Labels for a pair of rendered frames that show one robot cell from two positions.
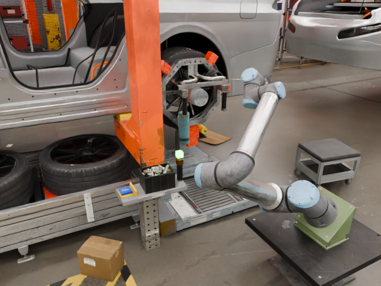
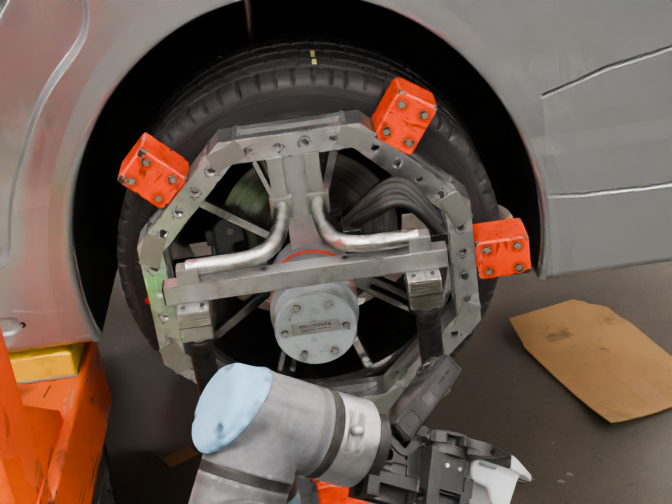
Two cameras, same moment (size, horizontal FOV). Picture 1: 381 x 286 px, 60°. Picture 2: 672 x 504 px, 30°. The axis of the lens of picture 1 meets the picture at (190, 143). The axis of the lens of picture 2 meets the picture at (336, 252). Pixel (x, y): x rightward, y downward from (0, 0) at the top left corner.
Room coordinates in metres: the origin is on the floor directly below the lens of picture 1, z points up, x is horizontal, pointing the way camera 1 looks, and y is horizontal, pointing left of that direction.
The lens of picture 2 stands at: (0.99, -0.91, 1.82)
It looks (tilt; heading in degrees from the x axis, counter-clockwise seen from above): 27 degrees down; 28
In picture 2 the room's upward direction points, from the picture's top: 8 degrees counter-clockwise
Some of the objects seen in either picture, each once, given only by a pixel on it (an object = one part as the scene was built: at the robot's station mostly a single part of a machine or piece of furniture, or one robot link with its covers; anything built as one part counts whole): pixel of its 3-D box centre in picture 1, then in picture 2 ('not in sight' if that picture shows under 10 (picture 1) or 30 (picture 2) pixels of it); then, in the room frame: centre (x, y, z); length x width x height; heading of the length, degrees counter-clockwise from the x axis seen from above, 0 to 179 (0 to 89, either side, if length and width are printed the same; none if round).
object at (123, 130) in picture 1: (132, 122); (28, 408); (2.34, 0.44, 0.69); 0.52 x 0.17 x 0.35; 27
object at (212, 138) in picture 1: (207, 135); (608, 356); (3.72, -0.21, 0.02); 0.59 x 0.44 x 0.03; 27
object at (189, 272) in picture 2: (186, 74); (233, 218); (2.45, 0.03, 1.03); 0.19 x 0.18 x 0.11; 27
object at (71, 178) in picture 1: (87, 163); not in sight; (2.27, 0.79, 0.39); 0.66 x 0.66 x 0.24
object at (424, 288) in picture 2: (222, 87); (422, 279); (2.50, -0.25, 0.93); 0.09 x 0.05 x 0.05; 27
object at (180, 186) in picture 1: (151, 189); not in sight; (1.81, 0.25, 0.44); 0.43 x 0.17 x 0.03; 117
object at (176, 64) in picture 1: (190, 92); (312, 276); (2.60, 0.00, 0.85); 0.54 x 0.07 x 0.54; 117
